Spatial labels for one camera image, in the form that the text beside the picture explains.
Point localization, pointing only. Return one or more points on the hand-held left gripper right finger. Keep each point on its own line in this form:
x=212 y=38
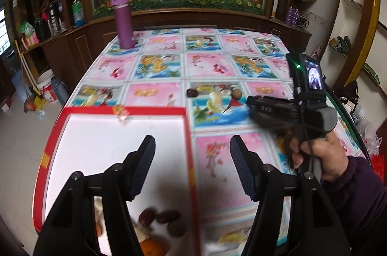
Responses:
x=242 y=167

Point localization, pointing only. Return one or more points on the grey water jug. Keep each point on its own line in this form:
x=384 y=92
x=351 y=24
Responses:
x=60 y=91

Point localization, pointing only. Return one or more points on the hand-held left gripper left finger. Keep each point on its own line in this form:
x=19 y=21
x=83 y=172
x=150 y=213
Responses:
x=143 y=167

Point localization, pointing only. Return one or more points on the brown red date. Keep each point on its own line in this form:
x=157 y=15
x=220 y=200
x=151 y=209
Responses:
x=167 y=216
x=147 y=216

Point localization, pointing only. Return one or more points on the pink green package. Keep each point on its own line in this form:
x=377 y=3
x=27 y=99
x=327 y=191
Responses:
x=28 y=35

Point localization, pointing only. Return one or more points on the orange tangerine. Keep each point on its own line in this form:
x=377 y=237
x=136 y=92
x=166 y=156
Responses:
x=154 y=247

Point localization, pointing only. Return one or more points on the purple spray can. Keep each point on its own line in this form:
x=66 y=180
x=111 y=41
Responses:
x=296 y=17
x=289 y=15

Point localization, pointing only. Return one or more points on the green plastic bottle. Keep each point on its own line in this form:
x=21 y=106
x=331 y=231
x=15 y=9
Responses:
x=78 y=12

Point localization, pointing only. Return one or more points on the round brown fruit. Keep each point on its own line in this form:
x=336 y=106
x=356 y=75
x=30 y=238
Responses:
x=177 y=228

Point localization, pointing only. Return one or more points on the red plastic bag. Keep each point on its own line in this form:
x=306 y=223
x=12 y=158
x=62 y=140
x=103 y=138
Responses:
x=379 y=167

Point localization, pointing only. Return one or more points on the window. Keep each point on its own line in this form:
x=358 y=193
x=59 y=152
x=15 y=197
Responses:
x=3 y=32

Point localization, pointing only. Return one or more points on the white plastic bag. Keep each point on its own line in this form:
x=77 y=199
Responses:
x=370 y=135

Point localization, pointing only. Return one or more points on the black steel flask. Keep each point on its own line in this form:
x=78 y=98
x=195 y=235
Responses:
x=54 y=18

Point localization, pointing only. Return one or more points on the person's right hand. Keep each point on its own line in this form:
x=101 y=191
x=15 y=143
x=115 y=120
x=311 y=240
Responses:
x=329 y=156

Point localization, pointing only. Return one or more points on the person's right forearm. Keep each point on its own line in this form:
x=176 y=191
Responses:
x=359 y=207

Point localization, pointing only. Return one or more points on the purple thermos bottle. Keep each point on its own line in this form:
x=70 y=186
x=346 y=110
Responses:
x=122 y=20

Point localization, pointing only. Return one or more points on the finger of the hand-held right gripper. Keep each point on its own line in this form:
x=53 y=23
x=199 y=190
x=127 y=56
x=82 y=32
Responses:
x=272 y=111

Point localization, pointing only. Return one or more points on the red-rimmed white tray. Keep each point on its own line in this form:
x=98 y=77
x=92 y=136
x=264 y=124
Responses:
x=105 y=138

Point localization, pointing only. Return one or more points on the wooden display cabinet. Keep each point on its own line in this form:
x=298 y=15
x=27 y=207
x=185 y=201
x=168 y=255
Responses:
x=75 y=41

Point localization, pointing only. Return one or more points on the white plastic bucket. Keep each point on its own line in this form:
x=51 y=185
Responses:
x=45 y=86

